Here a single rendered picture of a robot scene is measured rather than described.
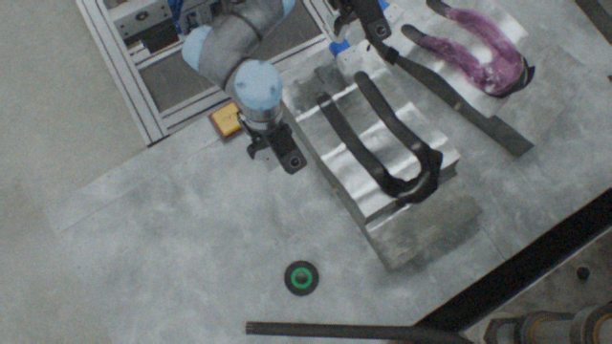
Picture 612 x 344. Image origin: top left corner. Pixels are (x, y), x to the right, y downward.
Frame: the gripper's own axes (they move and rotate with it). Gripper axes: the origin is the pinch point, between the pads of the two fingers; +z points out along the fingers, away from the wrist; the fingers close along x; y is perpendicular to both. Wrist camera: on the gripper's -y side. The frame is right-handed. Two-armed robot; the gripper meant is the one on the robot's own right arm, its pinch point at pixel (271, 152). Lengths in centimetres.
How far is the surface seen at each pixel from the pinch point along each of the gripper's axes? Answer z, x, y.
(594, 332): -35, -22, -60
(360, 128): 6.7, -21.9, -4.2
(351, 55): 3.3, -29.2, 11.4
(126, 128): 95, 30, 65
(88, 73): 95, 32, 95
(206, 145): 15.0, 10.6, 14.3
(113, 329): 15, 51, -12
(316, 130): 6.4, -12.6, 0.9
